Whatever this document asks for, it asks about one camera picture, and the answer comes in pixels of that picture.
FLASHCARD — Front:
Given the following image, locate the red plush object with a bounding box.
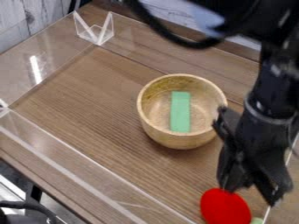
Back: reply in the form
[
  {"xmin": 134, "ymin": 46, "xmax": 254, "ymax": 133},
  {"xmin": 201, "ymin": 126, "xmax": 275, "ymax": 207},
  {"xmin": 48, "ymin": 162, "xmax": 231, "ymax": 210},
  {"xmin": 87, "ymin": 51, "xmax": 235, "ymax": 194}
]
[{"xmin": 201, "ymin": 188, "xmax": 251, "ymax": 224}]

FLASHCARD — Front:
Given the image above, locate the black cable lower left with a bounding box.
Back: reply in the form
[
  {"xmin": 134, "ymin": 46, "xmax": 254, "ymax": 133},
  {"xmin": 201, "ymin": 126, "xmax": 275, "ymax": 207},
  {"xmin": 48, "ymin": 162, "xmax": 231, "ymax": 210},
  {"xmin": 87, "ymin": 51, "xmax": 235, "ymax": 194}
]
[{"xmin": 0, "ymin": 199, "xmax": 60, "ymax": 224}]

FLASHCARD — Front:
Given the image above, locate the wooden bowl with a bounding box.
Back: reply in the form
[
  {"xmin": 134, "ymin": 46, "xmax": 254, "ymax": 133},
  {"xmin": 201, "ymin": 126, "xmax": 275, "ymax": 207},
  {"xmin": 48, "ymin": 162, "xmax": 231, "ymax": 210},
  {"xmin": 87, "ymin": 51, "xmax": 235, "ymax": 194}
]
[{"xmin": 136, "ymin": 73, "xmax": 229, "ymax": 150}]

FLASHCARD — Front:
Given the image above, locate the clear acrylic corner bracket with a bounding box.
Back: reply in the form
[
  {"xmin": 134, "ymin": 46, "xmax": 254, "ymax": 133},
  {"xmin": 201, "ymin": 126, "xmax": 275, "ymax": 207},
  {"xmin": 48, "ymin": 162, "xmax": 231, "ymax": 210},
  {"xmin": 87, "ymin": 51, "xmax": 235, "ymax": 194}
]
[{"xmin": 72, "ymin": 12, "xmax": 115, "ymax": 46}]

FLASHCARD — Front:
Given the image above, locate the green rectangular block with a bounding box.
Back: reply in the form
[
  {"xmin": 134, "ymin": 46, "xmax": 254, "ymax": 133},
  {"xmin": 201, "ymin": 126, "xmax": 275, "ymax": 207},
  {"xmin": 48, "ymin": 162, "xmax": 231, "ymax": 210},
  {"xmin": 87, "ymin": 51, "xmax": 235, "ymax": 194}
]
[{"xmin": 170, "ymin": 91, "xmax": 191, "ymax": 133}]

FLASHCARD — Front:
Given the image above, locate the clear acrylic front wall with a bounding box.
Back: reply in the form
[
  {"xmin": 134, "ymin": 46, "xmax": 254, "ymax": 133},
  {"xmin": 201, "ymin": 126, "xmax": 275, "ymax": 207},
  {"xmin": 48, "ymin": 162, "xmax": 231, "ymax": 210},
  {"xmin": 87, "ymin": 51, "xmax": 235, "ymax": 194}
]
[{"xmin": 0, "ymin": 101, "xmax": 197, "ymax": 224}]

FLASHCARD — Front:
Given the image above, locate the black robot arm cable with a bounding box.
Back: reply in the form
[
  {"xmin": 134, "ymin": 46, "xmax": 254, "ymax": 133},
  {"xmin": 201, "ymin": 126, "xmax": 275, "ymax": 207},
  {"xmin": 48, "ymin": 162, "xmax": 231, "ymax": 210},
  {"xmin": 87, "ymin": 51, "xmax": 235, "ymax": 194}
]
[{"xmin": 124, "ymin": 0, "xmax": 231, "ymax": 50}]

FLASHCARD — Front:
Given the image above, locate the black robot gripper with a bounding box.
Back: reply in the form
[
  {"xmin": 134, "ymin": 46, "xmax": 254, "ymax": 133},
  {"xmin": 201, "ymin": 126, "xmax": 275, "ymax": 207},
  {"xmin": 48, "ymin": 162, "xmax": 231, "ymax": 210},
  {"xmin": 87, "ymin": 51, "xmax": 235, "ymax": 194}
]
[{"xmin": 213, "ymin": 97, "xmax": 299, "ymax": 207}]

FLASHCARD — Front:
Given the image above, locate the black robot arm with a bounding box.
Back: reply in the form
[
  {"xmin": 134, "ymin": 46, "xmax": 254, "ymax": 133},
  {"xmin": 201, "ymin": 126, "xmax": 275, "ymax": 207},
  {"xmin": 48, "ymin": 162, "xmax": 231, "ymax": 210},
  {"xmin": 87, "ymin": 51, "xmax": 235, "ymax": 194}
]
[{"xmin": 191, "ymin": 0, "xmax": 299, "ymax": 205}]

